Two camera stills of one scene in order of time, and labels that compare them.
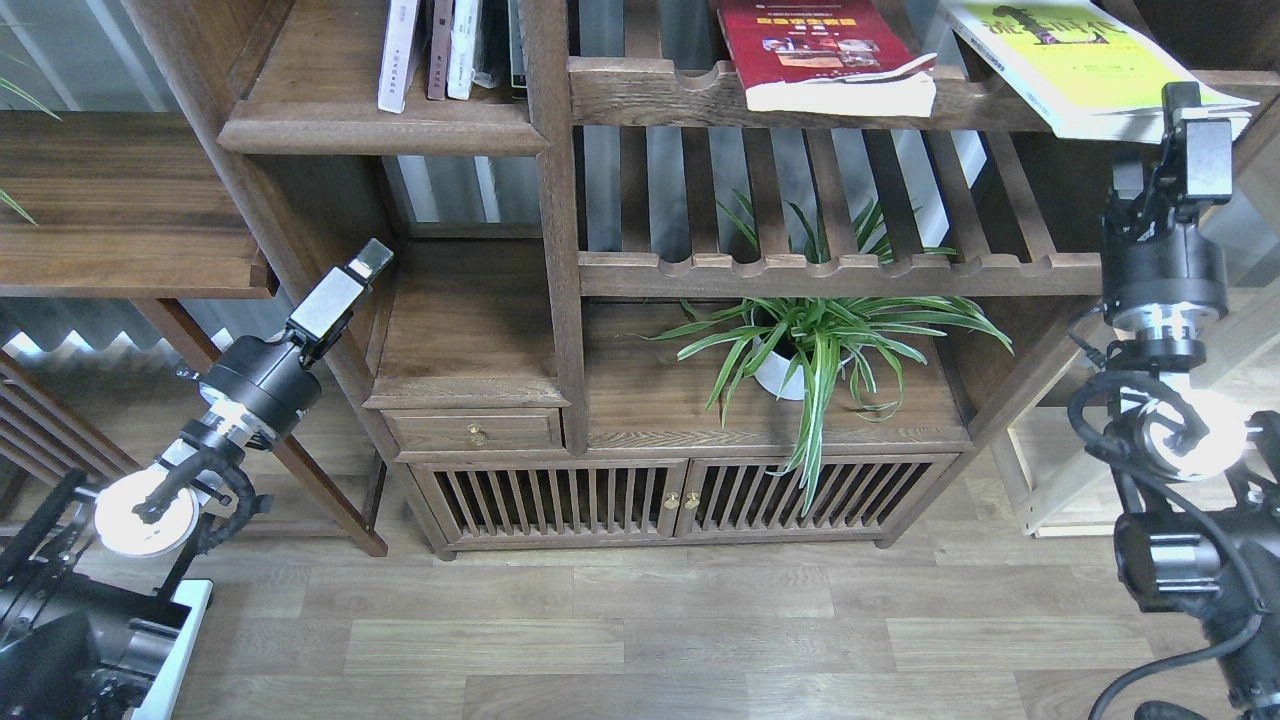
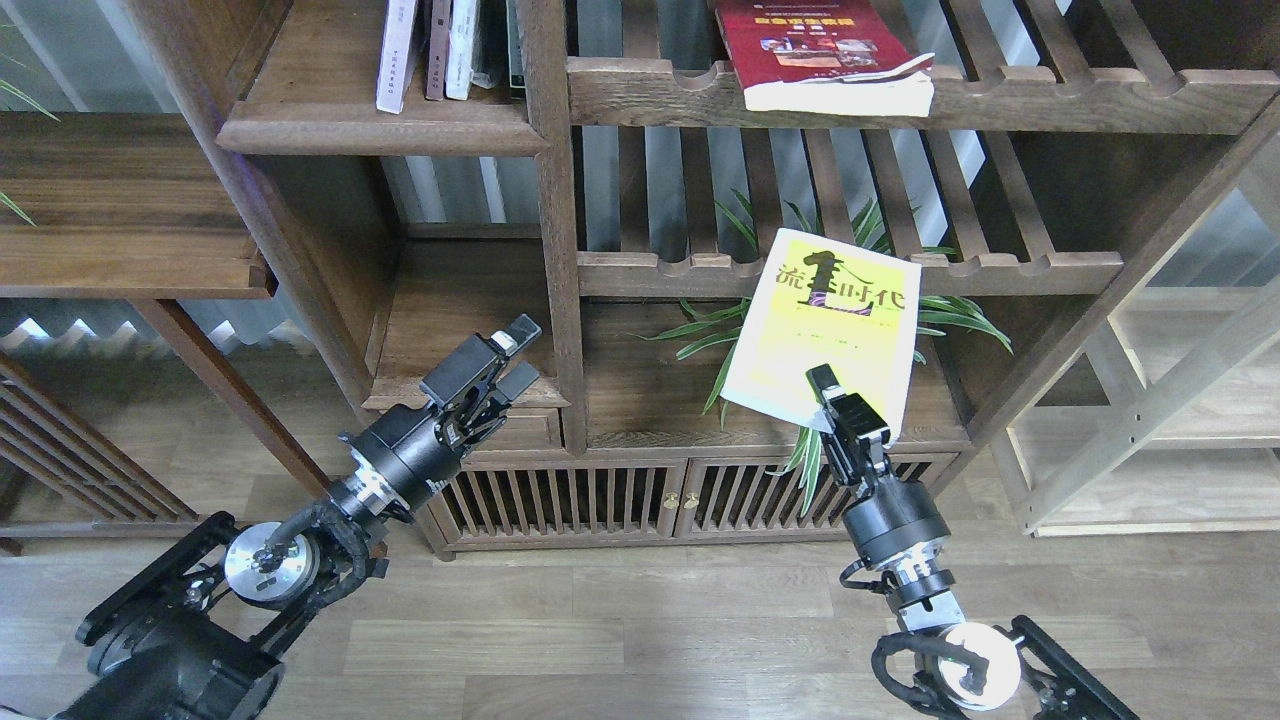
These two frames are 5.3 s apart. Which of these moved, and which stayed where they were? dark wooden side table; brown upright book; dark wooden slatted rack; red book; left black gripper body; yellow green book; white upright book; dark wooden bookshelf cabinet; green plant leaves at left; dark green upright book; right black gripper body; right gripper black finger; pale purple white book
Moved: yellow green book; right gripper black finger; left black gripper body; right black gripper body
Stayed: green plant leaves at left; pale purple white book; dark wooden side table; dark wooden bookshelf cabinet; white upright book; brown upright book; dark wooden slatted rack; red book; dark green upright book
